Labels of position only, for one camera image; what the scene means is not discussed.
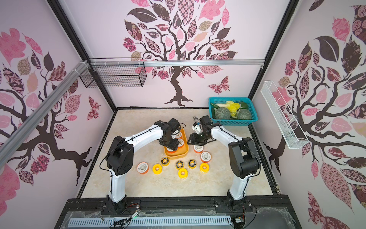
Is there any white slotted cable duct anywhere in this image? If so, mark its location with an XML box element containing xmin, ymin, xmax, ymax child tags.
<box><xmin>66</xmin><ymin>216</ymin><xmax>233</xmax><ymax>229</ymax></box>

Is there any black yellow tape roll centre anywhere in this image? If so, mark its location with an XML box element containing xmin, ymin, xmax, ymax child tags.
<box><xmin>175</xmin><ymin>160</ymin><xmax>185</xmax><ymax>170</ymax></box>

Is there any yellow plastic storage box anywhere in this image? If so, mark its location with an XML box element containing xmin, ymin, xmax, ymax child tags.
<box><xmin>164</xmin><ymin>129</ymin><xmax>189</xmax><ymax>159</ymax></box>

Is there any green melon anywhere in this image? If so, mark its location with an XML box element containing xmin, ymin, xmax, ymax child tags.
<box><xmin>214</xmin><ymin>107</ymin><xmax>231</xmax><ymax>120</ymax></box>
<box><xmin>238</xmin><ymin>109</ymin><xmax>252</xmax><ymax>120</ymax></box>

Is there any green melon left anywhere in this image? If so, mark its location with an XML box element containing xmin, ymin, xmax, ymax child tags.
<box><xmin>214</xmin><ymin>107</ymin><xmax>231</xmax><ymax>120</ymax></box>

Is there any green melon right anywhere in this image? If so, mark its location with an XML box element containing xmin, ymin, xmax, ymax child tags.
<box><xmin>238</xmin><ymin>109</ymin><xmax>252</xmax><ymax>120</ymax></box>

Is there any black wire wall basket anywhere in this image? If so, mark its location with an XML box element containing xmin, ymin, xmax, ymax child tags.
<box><xmin>80</xmin><ymin>57</ymin><xmax>147</xmax><ymax>88</ymax></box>

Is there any orange tape roll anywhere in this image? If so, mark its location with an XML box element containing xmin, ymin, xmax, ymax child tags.
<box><xmin>136</xmin><ymin>162</ymin><xmax>149</xmax><ymax>175</ymax></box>
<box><xmin>175</xmin><ymin>131</ymin><xmax>183</xmax><ymax>138</ymax></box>
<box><xmin>200</xmin><ymin>151</ymin><xmax>212</xmax><ymax>163</ymax></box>
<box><xmin>177</xmin><ymin>138</ymin><xmax>185</xmax><ymax>148</ymax></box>

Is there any black base frame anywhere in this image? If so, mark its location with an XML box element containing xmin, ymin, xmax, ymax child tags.
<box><xmin>55</xmin><ymin>195</ymin><xmax>302</xmax><ymax>229</ymax></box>

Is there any teal plastic basket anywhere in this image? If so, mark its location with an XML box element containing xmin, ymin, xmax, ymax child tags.
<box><xmin>208</xmin><ymin>97</ymin><xmax>258</xmax><ymax>126</ymax></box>

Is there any yellow tape roll centre front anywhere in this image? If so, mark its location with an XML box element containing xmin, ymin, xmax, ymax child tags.
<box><xmin>178</xmin><ymin>168</ymin><xmax>188</xmax><ymax>179</ymax></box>

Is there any aluminium rail left wall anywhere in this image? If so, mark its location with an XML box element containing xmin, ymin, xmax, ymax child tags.
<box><xmin>1</xmin><ymin>60</ymin><xmax>89</xmax><ymax>167</ymax></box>

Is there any orange tape roll mid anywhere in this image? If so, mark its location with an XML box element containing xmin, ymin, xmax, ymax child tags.
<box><xmin>193</xmin><ymin>145</ymin><xmax>204</xmax><ymax>154</ymax></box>
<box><xmin>166</xmin><ymin>148</ymin><xmax>176</xmax><ymax>154</ymax></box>

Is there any white wire wall shelf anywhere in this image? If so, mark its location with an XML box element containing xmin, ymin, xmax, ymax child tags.
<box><xmin>260</xmin><ymin>81</ymin><xmax>310</xmax><ymax>149</ymax></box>

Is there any black yellow tape roll left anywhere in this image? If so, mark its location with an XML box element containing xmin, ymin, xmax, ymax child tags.
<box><xmin>161</xmin><ymin>157</ymin><xmax>170</xmax><ymax>167</ymax></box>

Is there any black yellow tape roll right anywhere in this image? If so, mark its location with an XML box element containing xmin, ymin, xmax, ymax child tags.
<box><xmin>188</xmin><ymin>159</ymin><xmax>197</xmax><ymax>169</ymax></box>

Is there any black yellow tape roll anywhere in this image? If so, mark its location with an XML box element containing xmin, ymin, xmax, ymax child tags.
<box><xmin>188</xmin><ymin>159</ymin><xmax>197</xmax><ymax>169</ymax></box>
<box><xmin>175</xmin><ymin>160</ymin><xmax>185</xmax><ymax>170</ymax></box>
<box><xmin>161</xmin><ymin>157</ymin><xmax>170</xmax><ymax>167</ymax></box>

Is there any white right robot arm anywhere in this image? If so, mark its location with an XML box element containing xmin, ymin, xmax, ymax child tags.
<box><xmin>187</xmin><ymin>115</ymin><xmax>261</xmax><ymax>210</ymax></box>

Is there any aluminium rail back wall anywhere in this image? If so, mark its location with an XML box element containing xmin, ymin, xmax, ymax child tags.
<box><xmin>90</xmin><ymin>59</ymin><xmax>265</xmax><ymax>67</ymax></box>

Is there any aluminium rail wall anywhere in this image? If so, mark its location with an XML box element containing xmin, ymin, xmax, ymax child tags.
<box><xmin>1</xmin><ymin>60</ymin><xmax>89</xmax><ymax>167</ymax></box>
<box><xmin>90</xmin><ymin>59</ymin><xmax>265</xmax><ymax>67</ymax></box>

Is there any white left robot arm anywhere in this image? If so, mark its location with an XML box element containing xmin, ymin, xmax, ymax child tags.
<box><xmin>105</xmin><ymin>118</ymin><xmax>181</xmax><ymax>214</ymax></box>

